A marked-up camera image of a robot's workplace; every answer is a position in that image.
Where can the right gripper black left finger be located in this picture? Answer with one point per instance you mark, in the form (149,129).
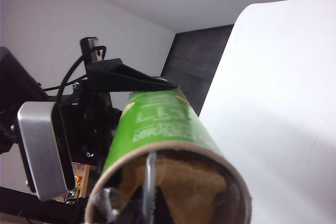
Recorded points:
(136,208)

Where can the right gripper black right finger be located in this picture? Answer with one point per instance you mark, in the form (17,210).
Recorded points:
(162,208)

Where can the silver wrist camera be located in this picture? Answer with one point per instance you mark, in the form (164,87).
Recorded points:
(36,145)

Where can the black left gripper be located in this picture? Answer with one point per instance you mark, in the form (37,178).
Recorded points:
(86,119)

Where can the transparent plastic chips container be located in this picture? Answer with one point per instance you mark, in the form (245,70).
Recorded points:
(150,171)

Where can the black frame beam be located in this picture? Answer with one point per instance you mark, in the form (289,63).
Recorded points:
(31,208)

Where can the wooden shelf with clutter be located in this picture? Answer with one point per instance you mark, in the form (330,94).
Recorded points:
(78,179)

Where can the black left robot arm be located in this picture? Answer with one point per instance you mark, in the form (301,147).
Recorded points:
(15,82)

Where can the green Lay's chips tub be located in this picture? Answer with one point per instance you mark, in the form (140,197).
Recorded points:
(162,119)

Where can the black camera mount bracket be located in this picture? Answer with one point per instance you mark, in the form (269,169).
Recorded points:
(8,140)

